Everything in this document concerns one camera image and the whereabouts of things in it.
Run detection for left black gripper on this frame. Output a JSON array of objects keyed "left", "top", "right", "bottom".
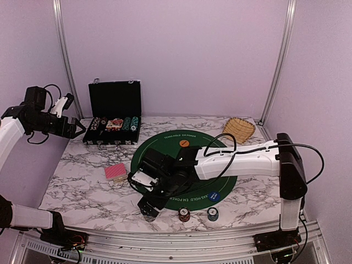
[{"left": 28, "top": 112, "right": 85, "bottom": 139}]

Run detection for orange big blind button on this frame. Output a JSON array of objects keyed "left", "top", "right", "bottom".
[{"left": 179, "top": 140, "right": 190, "bottom": 147}]

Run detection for blue small blind button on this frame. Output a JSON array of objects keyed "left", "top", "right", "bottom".
[{"left": 207, "top": 191, "right": 221, "bottom": 202}]

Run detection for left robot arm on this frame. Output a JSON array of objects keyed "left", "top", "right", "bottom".
[{"left": 1, "top": 86, "right": 86, "bottom": 246}]

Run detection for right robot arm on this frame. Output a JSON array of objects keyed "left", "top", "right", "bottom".
[{"left": 128, "top": 133, "right": 307, "bottom": 246}]

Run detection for beige blue chips in case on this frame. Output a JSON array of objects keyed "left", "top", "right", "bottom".
[{"left": 89, "top": 117, "right": 101, "bottom": 130}]

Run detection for brown chips in case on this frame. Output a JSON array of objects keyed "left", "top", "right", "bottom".
[{"left": 100, "top": 117, "right": 108, "bottom": 126}]

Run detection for card deck in case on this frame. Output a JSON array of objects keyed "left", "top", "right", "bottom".
[{"left": 105, "top": 118, "right": 124, "bottom": 131}]

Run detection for round green poker mat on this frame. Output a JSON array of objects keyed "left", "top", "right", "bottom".
[{"left": 130, "top": 130, "right": 237, "bottom": 211}]

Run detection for red black chip stack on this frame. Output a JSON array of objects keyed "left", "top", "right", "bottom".
[{"left": 178, "top": 207, "right": 190, "bottom": 222}]

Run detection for black poker chip case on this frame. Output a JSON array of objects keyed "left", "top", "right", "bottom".
[{"left": 82, "top": 80, "right": 142, "bottom": 146}]

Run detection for green chips row in case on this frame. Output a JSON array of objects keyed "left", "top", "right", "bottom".
[{"left": 122, "top": 117, "right": 131, "bottom": 131}]

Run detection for red playing card deck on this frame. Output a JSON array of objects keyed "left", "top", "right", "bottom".
[{"left": 104, "top": 163, "right": 128, "bottom": 184}]

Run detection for teal chip stack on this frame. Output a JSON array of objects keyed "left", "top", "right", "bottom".
[{"left": 207, "top": 207, "right": 219, "bottom": 222}]

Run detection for teal chips row in case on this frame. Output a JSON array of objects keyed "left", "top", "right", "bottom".
[{"left": 130, "top": 117, "right": 139, "bottom": 131}]

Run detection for woven bamboo tray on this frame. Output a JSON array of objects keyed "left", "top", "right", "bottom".
[{"left": 222, "top": 117, "right": 256, "bottom": 145}]

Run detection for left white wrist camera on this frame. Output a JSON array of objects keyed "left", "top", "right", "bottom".
[{"left": 50, "top": 93, "right": 74, "bottom": 118}]

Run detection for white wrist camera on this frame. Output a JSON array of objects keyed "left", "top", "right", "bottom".
[
  {"left": 50, "top": 93, "right": 74, "bottom": 118},
  {"left": 128, "top": 170, "right": 158, "bottom": 191}
]

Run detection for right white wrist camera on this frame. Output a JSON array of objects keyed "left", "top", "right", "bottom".
[{"left": 128, "top": 170, "right": 158, "bottom": 191}]

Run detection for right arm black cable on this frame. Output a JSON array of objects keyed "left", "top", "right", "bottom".
[{"left": 129, "top": 133, "right": 325, "bottom": 256}]

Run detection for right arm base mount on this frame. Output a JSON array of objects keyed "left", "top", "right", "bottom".
[{"left": 254, "top": 230, "right": 302, "bottom": 252}]

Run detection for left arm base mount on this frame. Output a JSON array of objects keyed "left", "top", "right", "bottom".
[{"left": 40, "top": 230, "right": 88, "bottom": 251}]

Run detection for right aluminium frame post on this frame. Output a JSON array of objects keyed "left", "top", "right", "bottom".
[{"left": 259, "top": 0, "right": 297, "bottom": 126}]

